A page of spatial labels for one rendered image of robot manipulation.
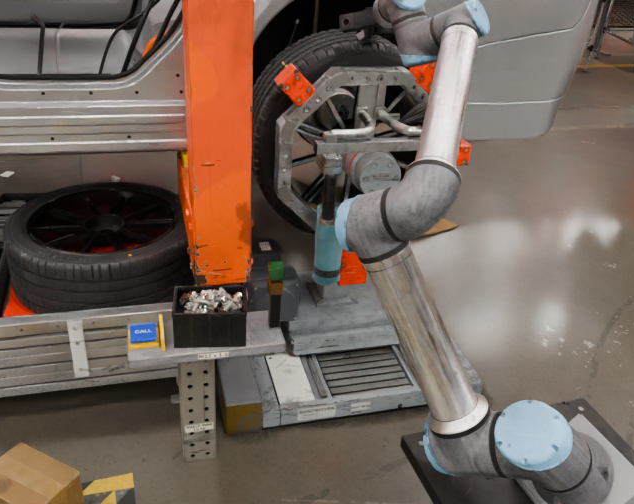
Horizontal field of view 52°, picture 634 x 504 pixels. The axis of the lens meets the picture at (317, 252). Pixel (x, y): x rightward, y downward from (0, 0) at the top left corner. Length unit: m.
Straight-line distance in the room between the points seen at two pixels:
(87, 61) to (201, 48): 1.38
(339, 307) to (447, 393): 0.97
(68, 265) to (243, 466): 0.83
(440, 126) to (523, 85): 1.27
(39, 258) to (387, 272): 1.22
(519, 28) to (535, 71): 0.19
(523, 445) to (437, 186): 0.59
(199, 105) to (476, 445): 1.06
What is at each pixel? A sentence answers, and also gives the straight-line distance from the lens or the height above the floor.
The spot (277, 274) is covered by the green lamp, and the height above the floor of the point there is 0.64.
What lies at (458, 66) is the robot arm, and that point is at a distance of 1.55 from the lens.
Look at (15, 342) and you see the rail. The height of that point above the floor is 0.33.
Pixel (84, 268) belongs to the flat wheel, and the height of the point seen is 0.50.
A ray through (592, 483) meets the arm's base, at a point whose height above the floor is 0.45.
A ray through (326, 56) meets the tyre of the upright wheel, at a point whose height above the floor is 1.14.
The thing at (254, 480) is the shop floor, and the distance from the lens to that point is 2.10.
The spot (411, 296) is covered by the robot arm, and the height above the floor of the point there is 0.83.
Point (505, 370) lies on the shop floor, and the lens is 2.65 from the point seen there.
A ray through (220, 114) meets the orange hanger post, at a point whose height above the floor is 1.05.
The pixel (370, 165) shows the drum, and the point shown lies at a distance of 1.88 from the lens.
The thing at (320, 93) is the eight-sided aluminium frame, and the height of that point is 1.06.
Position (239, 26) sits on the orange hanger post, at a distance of 1.69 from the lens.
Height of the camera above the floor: 1.59
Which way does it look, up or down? 30 degrees down
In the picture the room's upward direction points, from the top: 4 degrees clockwise
